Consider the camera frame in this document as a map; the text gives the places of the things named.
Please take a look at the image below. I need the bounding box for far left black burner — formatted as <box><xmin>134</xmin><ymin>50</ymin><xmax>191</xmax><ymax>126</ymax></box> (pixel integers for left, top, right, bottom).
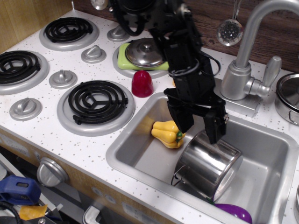
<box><xmin>0</xmin><ymin>50</ymin><xmax>50</xmax><ymax>95</ymax></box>

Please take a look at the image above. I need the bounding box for blue clamp tool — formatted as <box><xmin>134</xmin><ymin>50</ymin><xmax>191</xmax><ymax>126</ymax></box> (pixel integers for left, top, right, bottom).
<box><xmin>0</xmin><ymin>175</ymin><xmax>41</xmax><ymax>205</ymax></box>

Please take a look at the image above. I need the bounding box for stainless steel pot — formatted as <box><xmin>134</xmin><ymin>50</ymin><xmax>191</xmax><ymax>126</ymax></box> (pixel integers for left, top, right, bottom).
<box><xmin>171</xmin><ymin>130</ymin><xmax>243</xmax><ymax>202</ymax></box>

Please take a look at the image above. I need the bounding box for middle silver stove knob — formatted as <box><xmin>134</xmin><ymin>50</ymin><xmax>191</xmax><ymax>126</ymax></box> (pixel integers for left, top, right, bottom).
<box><xmin>81</xmin><ymin>45</ymin><xmax>107</xmax><ymax>63</ymax></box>

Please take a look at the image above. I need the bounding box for front black burner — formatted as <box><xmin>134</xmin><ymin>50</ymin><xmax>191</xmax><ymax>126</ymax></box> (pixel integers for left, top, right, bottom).
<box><xmin>57</xmin><ymin>80</ymin><xmax>135</xmax><ymax>137</ymax></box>

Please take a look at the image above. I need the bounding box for black cable bottom left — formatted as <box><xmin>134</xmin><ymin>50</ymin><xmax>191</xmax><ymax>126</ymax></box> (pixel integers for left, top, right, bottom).
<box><xmin>0</xmin><ymin>200</ymin><xmax>21</xmax><ymax>224</ymax></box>

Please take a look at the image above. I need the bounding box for purple toy eggplant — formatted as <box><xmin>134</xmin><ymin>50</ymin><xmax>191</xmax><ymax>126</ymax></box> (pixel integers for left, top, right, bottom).
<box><xmin>208</xmin><ymin>201</ymin><xmax>253</xmax><ymax>224</ymax></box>

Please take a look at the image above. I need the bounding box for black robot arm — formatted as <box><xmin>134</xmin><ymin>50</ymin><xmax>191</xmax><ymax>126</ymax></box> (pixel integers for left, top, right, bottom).
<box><xmin>109</xmin><ymin>0</ymin><xmax>228</xmax><ymax>144</ymax></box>

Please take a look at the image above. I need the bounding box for front left silver knob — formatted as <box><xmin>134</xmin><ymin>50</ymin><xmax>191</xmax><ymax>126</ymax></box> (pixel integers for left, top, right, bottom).
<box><xmin>9</xmin><ymin>98</ymin><xmax>43</xmax><ymax>121</ymax></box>

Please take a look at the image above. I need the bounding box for black burner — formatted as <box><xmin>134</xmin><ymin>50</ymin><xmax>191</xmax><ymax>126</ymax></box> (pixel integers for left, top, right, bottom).
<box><xmin>39</xmin><ymin>17</ymin><xmax>100</xmax><ymax>51</ymax></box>
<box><xmin>0</xmin><ymin>50</ymin><xmax>50</xmax><ymax>95</ymax></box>
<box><xmin>57</xmin><ymin>80</ymin><xmax>135</xmax><ymax>137</ymax></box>

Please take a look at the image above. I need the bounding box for yellow toy bell pepper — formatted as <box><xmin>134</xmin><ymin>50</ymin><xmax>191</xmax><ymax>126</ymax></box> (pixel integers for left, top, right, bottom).
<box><xmin>151</xmin><ymin>120</ymin><xmax>185</xmax><ymax>149</ymax></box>

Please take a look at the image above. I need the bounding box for silver oven door handle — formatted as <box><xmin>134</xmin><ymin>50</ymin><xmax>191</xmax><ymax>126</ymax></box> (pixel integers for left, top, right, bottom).
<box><xmin>82</xmin><ymin>206</ymin><xmax>101</xmax><ymax>224</ymax></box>

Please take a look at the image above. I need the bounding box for silver stove knob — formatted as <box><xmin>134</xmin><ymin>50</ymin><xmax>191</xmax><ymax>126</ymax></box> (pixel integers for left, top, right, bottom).
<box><xmin>107</xmin><ymin>25</ymin><xmax>130</xmax><ymax>42</ymax></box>
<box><xmin>49</xmin><ymin>70</ymin><xmax>78</xmax><ymax>89</ymax></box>
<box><xmin>81</xmin><ymin>45</ymin><xmax>107</xmax><ymax>63</ymax></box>

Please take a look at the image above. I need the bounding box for red toy cup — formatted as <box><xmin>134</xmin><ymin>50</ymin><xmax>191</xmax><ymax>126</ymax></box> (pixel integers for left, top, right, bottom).
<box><xmin>131</xmin><ymin>70</ymin><xmax>154</xmax><ymax>98</ymax></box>

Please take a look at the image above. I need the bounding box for silver faucet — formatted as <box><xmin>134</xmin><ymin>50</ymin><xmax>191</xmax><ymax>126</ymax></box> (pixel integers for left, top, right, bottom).
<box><xmin>214</xmin><ymin>0</ymin><xmax>299</xmax><ymax>117</ymax></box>

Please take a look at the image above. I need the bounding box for steel pot at right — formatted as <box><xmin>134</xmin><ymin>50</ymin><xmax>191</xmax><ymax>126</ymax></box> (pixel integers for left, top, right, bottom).
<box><xmin>275</xmin><ymin>73</ymin><xmax>299</xmax><ymax>126</ymax></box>

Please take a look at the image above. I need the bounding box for back left black burner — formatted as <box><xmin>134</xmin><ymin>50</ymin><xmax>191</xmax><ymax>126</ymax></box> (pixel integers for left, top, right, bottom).
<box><xmin>39</xmin><ymin>17</ymin><xmax>100</xmax><ymax>51</ymax></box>

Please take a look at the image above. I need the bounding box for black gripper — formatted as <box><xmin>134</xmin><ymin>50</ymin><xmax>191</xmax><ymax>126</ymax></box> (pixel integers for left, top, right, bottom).
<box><xmin>164</xmin><ymin>55</ymin><xmax>227</xmax><ymax>144</ymax></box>

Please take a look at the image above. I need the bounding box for left silver stove knob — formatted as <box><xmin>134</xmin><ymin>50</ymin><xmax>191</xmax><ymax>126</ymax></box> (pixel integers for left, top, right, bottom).
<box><xmin>49</xmin><ymin>70</ymin><xmax>78</xmax><ymax>89</ymax></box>

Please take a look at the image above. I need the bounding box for hanging metal spoon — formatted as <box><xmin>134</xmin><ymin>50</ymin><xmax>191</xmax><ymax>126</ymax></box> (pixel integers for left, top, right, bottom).
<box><xmin>90</xmin><ymin>0</ymin><xmax>108</xmax><ymax>10</ymax></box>

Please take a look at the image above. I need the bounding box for silver oven dial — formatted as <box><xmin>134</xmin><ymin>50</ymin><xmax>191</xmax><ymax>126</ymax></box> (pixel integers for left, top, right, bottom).
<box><xmin>37</xmin><ymin>157</ymin><xmax>69</xmax><ymax>187</ymax></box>

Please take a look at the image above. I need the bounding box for green toy cutting board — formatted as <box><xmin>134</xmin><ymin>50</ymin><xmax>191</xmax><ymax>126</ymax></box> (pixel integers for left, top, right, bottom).
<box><xmin>117</xmin><ymin>43</ymin><xmax>169</xmax><ymax>70</ymax></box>

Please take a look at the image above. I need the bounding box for orange tape piece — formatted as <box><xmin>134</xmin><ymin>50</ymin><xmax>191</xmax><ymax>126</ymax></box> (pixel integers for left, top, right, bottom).
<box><xmin>19</xmin><ymin>205</ymin><xmax>48</xmax><ymax>221</ymax></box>

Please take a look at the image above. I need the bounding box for steel pot lid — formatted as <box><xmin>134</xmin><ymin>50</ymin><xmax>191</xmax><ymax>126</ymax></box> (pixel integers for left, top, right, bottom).
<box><xmin>125</xmin><ymin>38</ymin><xmax>165</xmax><ymax>68</ymax></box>

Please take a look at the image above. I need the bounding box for hanging metal strainer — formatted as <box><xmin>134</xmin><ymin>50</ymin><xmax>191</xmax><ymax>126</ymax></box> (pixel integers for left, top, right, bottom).
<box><xmin>216</xmin><ymin>0</ymin><xmax>243</xmax><ymax>46</ymax></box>

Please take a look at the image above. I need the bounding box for back silver stove knob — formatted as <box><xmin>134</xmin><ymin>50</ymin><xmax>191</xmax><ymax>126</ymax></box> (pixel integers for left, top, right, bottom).
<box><xmin>107</xmin><ymin>25</ymin><xmax>130</xmax><ymax>42</ymax></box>

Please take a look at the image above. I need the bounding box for silver sink basin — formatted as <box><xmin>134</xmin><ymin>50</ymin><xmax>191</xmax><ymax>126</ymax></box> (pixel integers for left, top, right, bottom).
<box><xmin>106</xmin><ymin>93</ymin><xmax>299</xmax><ymax>224</ymax></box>

